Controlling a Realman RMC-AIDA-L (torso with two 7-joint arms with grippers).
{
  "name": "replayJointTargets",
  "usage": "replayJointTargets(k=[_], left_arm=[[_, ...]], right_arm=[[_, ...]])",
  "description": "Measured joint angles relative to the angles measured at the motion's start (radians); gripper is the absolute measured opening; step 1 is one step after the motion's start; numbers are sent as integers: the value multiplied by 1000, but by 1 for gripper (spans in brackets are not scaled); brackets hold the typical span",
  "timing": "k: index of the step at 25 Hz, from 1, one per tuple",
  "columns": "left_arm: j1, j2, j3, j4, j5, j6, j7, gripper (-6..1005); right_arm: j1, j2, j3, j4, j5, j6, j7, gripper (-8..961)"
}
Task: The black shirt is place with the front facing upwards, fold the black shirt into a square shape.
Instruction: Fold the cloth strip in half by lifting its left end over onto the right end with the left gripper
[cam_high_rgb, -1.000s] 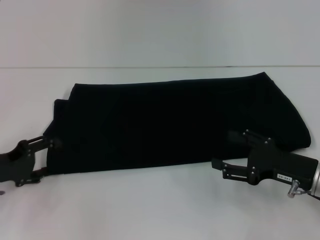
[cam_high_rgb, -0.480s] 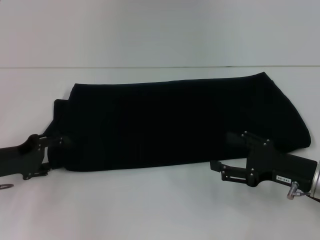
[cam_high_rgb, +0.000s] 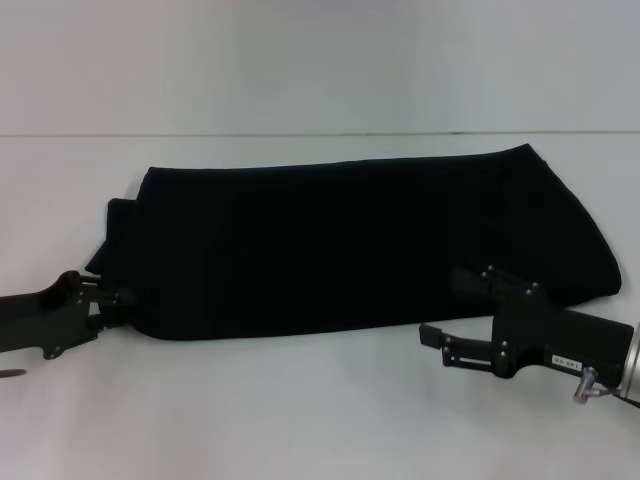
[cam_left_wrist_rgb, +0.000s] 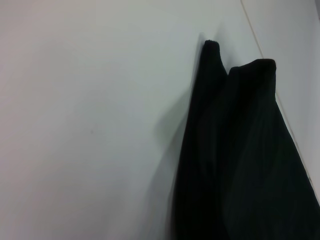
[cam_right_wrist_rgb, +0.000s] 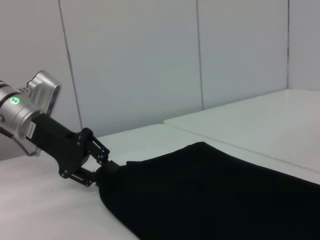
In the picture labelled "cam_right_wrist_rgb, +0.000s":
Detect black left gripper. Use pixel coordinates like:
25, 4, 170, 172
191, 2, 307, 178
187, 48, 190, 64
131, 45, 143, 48
26, 113, 121, 188

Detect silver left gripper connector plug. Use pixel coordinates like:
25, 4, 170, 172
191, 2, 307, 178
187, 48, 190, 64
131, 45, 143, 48
26, 147, 41, 158

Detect black shirt with FREE print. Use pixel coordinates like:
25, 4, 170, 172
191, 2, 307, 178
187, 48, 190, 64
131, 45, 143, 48
96, 141, 320, 240

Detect dark red left gripper cable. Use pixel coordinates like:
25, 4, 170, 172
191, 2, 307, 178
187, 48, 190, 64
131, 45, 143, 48
0, 126, 38, 157

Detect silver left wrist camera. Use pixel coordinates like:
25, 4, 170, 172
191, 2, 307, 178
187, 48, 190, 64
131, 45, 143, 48
26, 70, 62, 118

